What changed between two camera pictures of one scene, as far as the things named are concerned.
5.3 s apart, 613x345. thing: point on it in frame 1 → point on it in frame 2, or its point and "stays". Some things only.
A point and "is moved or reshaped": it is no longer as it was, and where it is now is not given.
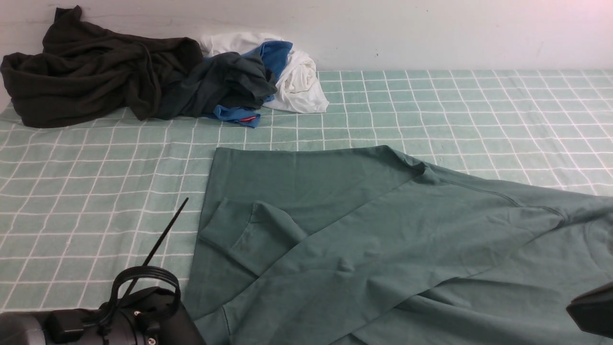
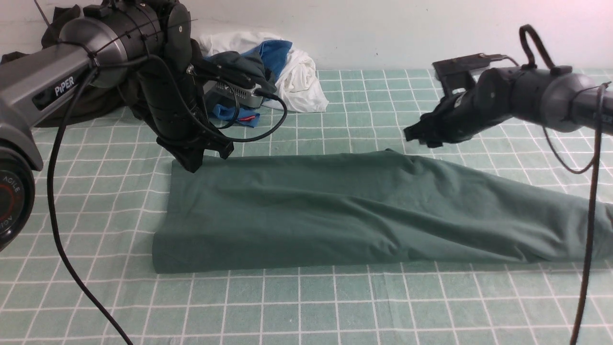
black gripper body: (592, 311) → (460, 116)
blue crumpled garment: (274, 53) stays
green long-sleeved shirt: (358, 245) is moved or reshaped
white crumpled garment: (299, 90) stays
